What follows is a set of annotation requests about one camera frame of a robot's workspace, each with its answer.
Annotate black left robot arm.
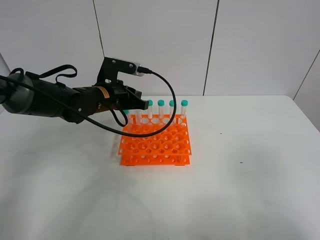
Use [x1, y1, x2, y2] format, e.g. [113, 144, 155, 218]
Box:
[0, 71, 149, 124]

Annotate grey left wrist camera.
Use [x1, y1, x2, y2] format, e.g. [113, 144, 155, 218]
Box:
[96, 57, 152, 85]

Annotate black left camera cable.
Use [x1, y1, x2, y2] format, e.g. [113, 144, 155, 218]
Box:
[0, 67, 176, 138]

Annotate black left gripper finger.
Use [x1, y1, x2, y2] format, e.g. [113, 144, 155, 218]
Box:
[117, 95, 148, 110]
[125, 85, 142, 99]

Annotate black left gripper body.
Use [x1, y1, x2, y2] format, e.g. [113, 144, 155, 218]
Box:
[93, 80, 130, 113]

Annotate clear test tube teal cap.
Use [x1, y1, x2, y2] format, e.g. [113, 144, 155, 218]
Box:
[123, 110, 130, 125]

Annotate orange test tube rack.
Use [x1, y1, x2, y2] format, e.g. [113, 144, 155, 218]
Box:
[118, 113, 192, 166]

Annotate test tube row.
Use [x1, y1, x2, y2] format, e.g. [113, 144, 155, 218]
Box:
[169, 100, 176, 118]
[180, 99, 188, 119]
[157, 99, 165, 119]
[147, 99, 153, 120]
[135, 109, 142, 125]

